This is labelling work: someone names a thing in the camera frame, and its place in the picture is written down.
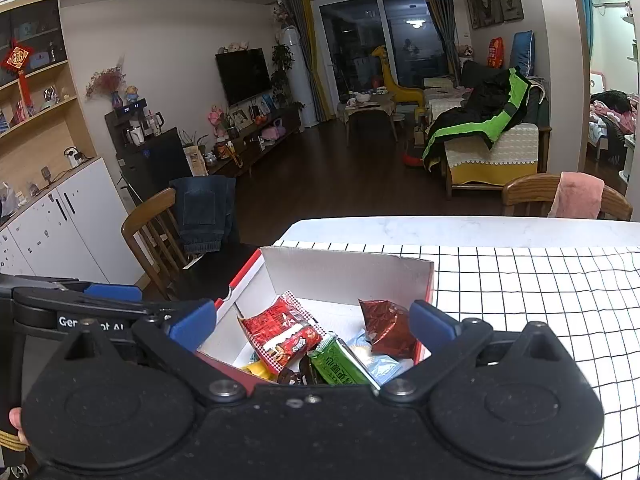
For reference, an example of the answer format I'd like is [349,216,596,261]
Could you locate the black water dispenser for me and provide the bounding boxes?
[104,97,182,206]

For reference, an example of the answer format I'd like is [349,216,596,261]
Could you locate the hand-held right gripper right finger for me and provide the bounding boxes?
[378,301,588,403]

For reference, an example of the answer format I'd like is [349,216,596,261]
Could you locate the sofa with cream cover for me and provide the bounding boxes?
[425,75,553,198]

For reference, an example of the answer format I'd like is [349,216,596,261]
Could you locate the light blue snack packet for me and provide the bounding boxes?
[346,329,415,387]

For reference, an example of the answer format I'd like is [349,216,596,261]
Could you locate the black television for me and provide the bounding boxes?
[215,47,273,107]

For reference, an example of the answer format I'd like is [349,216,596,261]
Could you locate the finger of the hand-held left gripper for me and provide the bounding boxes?
[12,284,173,318]

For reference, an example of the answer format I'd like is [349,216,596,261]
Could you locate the blue cushion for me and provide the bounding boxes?
[510,30,536,78]

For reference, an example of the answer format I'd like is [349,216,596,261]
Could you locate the red and white cardboard box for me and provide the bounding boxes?
[196,246,436,388]

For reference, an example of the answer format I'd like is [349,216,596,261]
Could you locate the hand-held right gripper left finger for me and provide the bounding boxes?
[47,299,248,403]

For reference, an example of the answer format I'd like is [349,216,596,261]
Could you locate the red knot ornament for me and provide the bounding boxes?
[0,39,36,106]

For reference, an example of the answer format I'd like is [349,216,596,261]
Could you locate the wooden shelf unit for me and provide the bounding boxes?
[0,0,98,171]

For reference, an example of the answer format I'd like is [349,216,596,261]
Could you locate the blue jeans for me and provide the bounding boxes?
[170,175,240,256]

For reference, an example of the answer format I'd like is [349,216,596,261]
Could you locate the green snack packet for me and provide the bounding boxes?
[307,331,382,391]

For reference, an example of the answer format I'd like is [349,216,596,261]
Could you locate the bed with pink bedding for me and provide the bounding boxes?
[589,90,640,161]

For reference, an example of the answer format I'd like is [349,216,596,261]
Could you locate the small orange-yellow snack packet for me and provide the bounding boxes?
[241,361,275,380]

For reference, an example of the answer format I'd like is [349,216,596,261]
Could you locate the potted green plant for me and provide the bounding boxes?
[270,42,303,111]

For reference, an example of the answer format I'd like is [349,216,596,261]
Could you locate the pink towel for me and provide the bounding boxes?
[547,171,605,219]

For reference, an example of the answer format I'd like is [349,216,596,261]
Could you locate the dark wooden TV stand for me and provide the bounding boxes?
[207,105,303,178]

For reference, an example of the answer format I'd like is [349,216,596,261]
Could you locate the dried flowers in vase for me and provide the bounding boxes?
[85,55,126,108]

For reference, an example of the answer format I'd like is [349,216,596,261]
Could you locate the black and green jacket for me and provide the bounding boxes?
[421,66,533,173]

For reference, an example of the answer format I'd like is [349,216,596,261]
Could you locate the glass balcony door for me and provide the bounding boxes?
[310,0,448,116]

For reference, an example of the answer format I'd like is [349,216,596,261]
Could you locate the yellow giraffe toy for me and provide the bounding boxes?
[371,45,427,106]

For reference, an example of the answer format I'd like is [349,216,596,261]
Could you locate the dark red foil snack packet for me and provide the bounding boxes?
[358,298,420,361]

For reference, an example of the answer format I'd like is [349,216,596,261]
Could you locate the dark chocolate snack packet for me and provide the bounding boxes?
[276,354,317,387]

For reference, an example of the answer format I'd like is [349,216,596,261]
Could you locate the grey and yellow curtain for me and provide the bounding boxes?
[287,0,326,121]

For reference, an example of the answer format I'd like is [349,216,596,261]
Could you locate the white cabinet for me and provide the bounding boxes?
[0,156,146,291]

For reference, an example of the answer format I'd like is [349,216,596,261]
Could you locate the red cushion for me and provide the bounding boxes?
[487,36,506,69]

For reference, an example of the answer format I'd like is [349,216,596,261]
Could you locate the coffee table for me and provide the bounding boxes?
[337,91,401,143]

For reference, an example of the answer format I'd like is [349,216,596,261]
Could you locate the person's left forearm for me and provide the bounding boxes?
[0,430,33,462]

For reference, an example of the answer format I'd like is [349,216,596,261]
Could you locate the red and white snack packet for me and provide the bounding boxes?
[236,294,325,377]

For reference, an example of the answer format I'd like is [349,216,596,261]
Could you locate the blue bedroom curtain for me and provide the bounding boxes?
[577,0,593,68]

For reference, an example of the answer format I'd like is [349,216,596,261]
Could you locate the white tower air conditioner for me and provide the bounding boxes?
[277,25,321,128]

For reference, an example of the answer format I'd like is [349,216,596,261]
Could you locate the wooden chair with black seat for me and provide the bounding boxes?
[121,187,241,301]

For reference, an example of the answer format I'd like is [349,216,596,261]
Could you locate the kraft paper bag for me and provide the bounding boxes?
[183,144,209,177]

